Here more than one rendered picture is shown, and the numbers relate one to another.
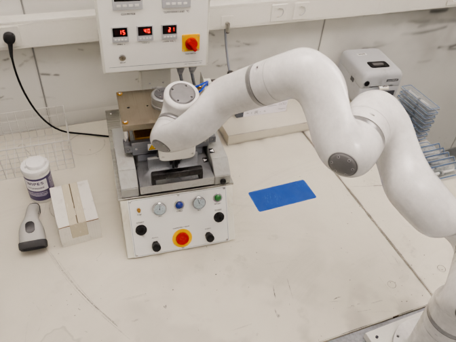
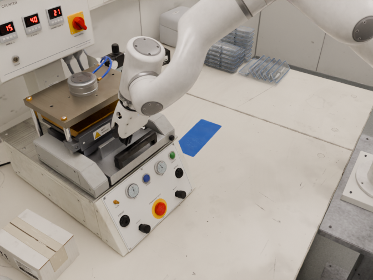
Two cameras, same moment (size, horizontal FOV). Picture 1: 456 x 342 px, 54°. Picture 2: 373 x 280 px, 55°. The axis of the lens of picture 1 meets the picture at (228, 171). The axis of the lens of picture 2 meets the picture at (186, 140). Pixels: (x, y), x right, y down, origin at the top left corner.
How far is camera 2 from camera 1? 0.56 m
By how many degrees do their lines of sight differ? 25
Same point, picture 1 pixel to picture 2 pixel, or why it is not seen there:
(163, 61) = (56, 50)
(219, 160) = (160, 120)
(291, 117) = not seen: hidden behind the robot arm
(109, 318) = not seen: outside the picture
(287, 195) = (201, 134)
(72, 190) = (20, 225)
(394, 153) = not seen: hidden behind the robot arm
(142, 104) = (62, 98)
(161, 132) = (154, 90)
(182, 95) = (149, 48)
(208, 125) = (198, 61)
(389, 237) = (290, 127)
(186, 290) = (198, 249)
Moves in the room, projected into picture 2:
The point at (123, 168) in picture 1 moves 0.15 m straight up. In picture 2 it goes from (83, 167) to (71, 119)
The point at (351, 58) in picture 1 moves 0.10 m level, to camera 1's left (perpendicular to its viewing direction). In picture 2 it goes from (170, 17) to (154, 21)
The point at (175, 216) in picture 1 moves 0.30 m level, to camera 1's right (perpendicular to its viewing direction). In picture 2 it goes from (146, 190) to (228, 154)
